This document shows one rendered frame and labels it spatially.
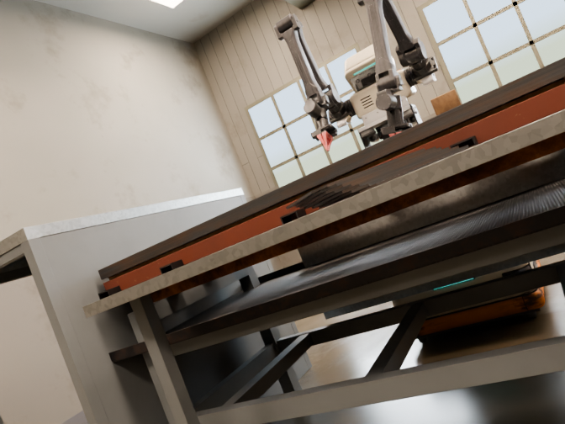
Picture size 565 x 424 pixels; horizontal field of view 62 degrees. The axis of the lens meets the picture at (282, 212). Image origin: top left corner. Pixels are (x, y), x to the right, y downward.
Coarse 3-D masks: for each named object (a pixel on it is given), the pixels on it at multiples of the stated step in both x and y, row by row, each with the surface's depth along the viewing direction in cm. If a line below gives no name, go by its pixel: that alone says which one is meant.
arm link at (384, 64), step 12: (360, 0) 177; (372, 0) 173; (372, 12) 173; (372, 24) 172; (384, 24) 174; (372, 36) 172; (384, 36) 171; (384, 48) 170; (384, 60) 169; (384, 72) 170; (396, 72) 170; (384, 84) 169; (396, 84) 167
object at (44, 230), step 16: (224, 192) 248; (240, 192) 261; (144, 208) 195; (160, 208) 202; (176, 208) 211; (48, 224) 155; (64, 224) 160; (80, 224) 166; (96, 224) 172; (16, 240) 150; (0, 272) 197
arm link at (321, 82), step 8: (288, 16) 209; (280, 24) 211; (288, 24) 210; (280, 32) 213; (304, 40) 219; (304, 48) 217; (312, 56) 221; (312, 64) 218; (320, 80) 219; (328, 88) 219; (336, 96) 221
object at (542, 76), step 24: (552, 72) 95; (480, 96) 101; (504, 96) 99; (432, 120) 106; (456, 120) 104; (384, 144) 112; (408, 144) 110; (336, 168) 118; (288, 192) 125; (240, 216) 133; (168, 240) 146; (192, 240) 142; (120, 264) 156
